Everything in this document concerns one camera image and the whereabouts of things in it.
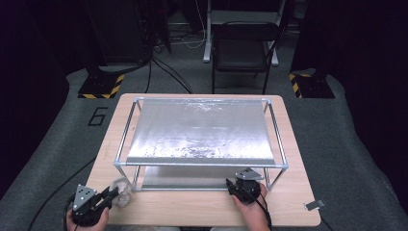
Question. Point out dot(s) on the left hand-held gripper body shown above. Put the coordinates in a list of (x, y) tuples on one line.
[(86, 208)]

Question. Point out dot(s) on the person's right hand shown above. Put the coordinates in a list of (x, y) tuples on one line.
[(255, 218)]

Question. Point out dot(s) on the metal rack with silver shelves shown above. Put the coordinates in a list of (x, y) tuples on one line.
[(198, 128)]

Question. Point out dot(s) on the black curtain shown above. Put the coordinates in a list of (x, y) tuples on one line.
[(369, 64), (32, 80)]

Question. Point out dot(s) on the small dark clip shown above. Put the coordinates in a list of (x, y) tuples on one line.
[(314, 205)]

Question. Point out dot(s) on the white desk frame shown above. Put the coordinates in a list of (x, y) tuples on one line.
[(237, 16)]

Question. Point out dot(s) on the black stand base striped edge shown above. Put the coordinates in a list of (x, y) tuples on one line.
[(99, 85), (314, 86)]

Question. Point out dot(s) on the black cabinet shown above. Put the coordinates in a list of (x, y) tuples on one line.
[(118, 32)]

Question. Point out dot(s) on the person's left hand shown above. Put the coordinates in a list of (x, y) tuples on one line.
[(86, 229)]

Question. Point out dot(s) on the black folding chair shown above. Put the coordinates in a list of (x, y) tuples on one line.
[(243, 48)]

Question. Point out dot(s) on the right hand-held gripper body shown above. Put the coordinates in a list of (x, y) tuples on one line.
[(248, 192)]

